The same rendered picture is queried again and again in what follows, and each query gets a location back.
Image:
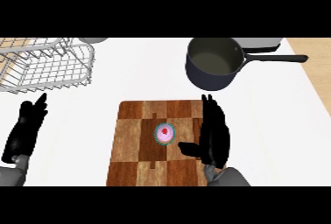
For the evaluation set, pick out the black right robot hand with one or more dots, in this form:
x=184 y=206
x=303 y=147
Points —
x=215 y=134

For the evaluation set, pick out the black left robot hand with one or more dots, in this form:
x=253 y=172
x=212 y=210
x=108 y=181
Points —
x=24 y=131

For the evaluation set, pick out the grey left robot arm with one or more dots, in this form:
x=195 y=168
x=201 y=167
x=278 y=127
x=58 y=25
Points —
x=14 y=172

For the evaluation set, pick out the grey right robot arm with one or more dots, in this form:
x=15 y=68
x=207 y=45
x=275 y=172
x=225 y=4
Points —
x=226 y=176

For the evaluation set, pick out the checkered wooden cutting board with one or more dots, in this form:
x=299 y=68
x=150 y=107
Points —
x=157 y=143

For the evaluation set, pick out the dark blue pot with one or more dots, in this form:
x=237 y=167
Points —
x=215 y=62

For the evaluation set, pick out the pale grey appliance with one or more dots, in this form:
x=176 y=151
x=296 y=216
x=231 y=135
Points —
x=258 y=44

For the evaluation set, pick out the pale grey round object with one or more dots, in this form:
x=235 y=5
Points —
x=93 y=40

